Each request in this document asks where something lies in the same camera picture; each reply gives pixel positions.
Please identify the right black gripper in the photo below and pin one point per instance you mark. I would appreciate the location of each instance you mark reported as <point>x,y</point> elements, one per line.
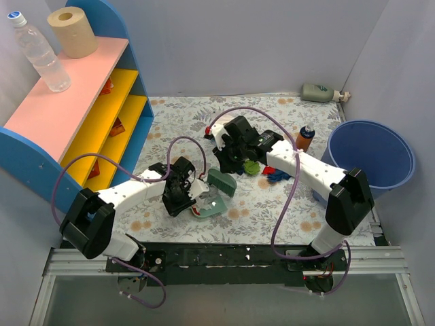
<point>229,160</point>

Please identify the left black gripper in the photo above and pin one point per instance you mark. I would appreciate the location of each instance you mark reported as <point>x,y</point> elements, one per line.
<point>181,202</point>

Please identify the red paper scrap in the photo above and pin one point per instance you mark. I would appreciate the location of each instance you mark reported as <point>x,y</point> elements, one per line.
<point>268,170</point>
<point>195,211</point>

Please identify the white paper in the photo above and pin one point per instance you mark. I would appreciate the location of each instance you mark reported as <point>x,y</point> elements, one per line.
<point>207,200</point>

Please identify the green hand brush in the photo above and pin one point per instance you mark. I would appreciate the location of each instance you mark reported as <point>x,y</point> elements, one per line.
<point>224,182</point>

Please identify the green dustpan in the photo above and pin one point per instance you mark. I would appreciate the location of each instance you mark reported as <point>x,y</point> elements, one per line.
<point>218,209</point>

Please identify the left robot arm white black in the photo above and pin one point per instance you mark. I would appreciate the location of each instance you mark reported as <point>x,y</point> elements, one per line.
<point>88,224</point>

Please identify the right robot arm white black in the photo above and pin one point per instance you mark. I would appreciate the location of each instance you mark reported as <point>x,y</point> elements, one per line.
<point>347,193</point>

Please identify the green crumpled paper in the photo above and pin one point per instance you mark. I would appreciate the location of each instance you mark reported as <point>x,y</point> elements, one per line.
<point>251,168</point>

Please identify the dark blue crumpled paper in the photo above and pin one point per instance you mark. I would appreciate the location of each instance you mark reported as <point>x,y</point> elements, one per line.
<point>278,176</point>

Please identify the orange spray bottle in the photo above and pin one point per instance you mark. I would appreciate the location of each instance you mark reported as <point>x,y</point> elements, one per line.
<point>305,137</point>

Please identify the orange item middle shelf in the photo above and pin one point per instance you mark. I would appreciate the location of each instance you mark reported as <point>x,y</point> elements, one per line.
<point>117,128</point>

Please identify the orange item shelf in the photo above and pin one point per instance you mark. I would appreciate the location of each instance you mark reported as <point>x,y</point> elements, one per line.
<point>117,128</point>
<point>95,170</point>
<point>106,89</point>

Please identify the grey lotion bottle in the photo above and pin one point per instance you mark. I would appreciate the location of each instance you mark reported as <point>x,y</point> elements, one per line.
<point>322,94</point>

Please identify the orange item lower shelf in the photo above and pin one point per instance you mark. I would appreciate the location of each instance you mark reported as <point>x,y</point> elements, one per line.
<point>95,170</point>

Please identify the blue pink yellow shelf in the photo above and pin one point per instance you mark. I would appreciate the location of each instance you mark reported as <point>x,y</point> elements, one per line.
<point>52,140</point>

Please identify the orange item upper shelf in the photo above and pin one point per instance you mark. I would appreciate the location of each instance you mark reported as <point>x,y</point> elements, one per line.
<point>106,89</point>

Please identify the blue plastic bucket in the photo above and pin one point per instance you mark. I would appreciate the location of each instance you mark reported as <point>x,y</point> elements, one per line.
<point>379,151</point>

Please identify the brown toilet paper roll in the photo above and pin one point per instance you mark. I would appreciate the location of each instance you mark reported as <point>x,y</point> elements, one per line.
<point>73,31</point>

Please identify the clear plastic water bottle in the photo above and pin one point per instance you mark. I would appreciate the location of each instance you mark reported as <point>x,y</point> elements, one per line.
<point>39,53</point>

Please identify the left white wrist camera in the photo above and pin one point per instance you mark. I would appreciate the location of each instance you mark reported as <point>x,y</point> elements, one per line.
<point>197,188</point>

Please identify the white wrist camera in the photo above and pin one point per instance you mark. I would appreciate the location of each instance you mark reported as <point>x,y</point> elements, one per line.
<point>216,132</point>
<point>197,188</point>

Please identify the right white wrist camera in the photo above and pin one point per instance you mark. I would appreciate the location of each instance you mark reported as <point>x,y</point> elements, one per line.
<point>216,132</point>

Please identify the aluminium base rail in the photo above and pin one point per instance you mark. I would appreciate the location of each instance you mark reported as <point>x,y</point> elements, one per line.
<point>229,284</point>

